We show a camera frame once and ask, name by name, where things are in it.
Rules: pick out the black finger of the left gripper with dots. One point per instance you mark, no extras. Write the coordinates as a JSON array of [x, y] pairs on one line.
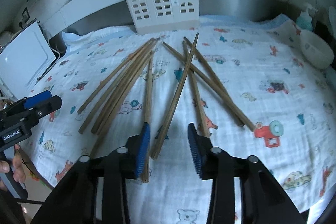
[[48, 106]]

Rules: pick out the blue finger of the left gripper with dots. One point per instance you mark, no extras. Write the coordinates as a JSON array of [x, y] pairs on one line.
[[38, 98]]

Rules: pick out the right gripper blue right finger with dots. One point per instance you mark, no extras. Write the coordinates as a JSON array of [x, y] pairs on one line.
[[200, 147]]

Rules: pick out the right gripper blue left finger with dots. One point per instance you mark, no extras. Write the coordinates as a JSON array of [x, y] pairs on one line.
[[137, 146]]

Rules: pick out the wooden chopstick crossing long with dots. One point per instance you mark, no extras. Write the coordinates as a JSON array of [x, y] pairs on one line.
[[240, 118]]

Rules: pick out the person's left hand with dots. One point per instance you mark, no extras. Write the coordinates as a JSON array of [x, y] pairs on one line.
[[17, 162]]

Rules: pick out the white appliance box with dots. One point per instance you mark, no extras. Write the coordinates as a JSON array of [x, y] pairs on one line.
[[23, 60]]

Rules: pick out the printed white blue cloth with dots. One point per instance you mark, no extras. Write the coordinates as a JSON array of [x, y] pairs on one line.
[[261, 65]]

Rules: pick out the white utensil holder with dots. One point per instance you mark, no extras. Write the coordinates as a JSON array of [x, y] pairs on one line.
[[151, 16]]

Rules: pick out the white ceramic bowl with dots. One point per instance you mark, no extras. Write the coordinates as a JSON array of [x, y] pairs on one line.
[[316, 50]]

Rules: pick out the teal soap dispenser bottle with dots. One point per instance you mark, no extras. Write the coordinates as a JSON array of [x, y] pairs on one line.
[[304, 21]]

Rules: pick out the wall power socket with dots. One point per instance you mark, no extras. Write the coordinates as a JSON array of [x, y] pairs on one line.
[[25, 15]]

